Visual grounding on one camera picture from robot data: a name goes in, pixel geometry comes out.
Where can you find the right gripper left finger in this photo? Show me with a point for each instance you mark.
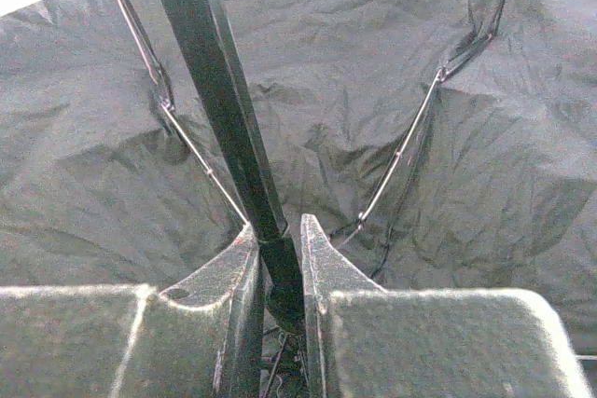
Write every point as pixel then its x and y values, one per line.
pixel 198 338

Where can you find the beige umbrella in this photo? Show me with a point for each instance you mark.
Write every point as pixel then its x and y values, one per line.
pixel 441 144

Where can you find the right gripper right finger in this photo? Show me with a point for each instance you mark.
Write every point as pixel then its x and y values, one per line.
pixel 367 341

